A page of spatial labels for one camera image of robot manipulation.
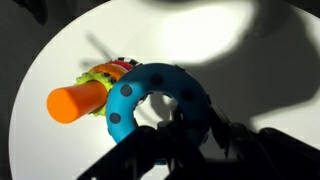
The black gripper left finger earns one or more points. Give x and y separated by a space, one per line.
146 153

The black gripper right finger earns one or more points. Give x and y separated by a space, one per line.
260 150

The orange stacking post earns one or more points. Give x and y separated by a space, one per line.
73 101

